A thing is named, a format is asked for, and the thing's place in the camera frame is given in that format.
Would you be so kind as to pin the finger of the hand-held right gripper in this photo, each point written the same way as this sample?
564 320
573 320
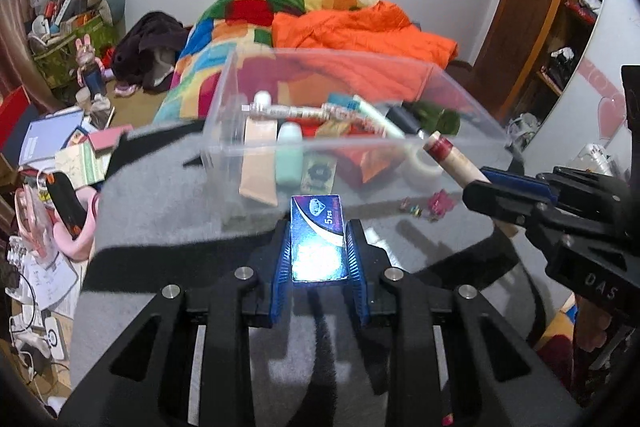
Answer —
520 185
495 202

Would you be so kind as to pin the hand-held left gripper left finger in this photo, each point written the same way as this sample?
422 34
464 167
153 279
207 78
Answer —
279 277

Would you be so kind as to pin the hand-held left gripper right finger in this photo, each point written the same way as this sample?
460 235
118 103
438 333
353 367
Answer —
357 277

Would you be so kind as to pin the small blue box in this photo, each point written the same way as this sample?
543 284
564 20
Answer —
317 242

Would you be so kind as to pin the beige cosmetic stick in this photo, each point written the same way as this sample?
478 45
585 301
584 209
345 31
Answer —
455 159

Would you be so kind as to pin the white bandage roll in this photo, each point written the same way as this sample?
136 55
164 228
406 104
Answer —
421 164

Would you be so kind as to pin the dark green glass bottle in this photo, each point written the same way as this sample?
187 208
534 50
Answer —
440 119

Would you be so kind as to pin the clear plastic storage box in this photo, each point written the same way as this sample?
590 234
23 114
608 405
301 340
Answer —
225 189

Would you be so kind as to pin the beige cosmetic tube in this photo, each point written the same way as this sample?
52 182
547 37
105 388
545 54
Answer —
257 167

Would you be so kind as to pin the red tea pouch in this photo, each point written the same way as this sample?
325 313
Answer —
372 159

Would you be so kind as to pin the small mint green bottle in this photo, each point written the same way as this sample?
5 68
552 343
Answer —
289 157

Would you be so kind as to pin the pale green tube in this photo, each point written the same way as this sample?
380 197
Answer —
382 119

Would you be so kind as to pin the pink hair clip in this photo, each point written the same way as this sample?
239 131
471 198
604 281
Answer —
441 203

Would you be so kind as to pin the white plastic bag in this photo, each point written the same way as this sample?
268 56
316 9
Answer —
521 129

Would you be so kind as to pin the small colourful clips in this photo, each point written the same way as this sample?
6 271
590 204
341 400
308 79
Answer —
412 208

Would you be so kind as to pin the white wardrobe door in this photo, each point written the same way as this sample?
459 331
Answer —
600 97

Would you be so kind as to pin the grey black blanket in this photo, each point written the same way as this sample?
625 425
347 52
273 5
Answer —
150 207

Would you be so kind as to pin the brown wooden door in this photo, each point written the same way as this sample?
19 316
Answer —
525 7

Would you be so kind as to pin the wooden shelf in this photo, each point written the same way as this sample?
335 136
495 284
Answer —
585 12

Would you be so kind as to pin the pink book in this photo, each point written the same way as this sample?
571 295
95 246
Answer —
109 139

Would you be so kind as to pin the orange down jacket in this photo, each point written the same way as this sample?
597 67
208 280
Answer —
350 32

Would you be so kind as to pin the black orange device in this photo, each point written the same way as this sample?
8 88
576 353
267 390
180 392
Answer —
66 204

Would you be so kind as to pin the loose white papers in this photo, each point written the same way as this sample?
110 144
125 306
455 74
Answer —
47 279

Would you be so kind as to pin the white charger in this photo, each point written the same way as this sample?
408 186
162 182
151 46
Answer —
53 337

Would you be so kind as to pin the green patterned book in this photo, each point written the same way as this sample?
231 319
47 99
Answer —
75 163

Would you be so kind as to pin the pink headphones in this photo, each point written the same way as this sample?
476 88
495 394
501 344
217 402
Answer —
30 217

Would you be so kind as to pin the dark clothes pile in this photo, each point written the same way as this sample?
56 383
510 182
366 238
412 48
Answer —
145 47

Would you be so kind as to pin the colourful patchwork quilt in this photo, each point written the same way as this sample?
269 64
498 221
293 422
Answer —
240 12

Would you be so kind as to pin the blue notebook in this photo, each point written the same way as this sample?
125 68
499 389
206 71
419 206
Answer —
50 137

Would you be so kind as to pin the rabbit figure bottle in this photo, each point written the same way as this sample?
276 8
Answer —
90 67

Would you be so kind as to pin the red box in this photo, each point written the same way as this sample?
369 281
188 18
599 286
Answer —
12 117

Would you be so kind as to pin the green patterned storage bag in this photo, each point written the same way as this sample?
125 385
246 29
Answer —
55 57

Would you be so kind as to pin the striped brown curtain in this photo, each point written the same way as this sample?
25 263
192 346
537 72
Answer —
15 32

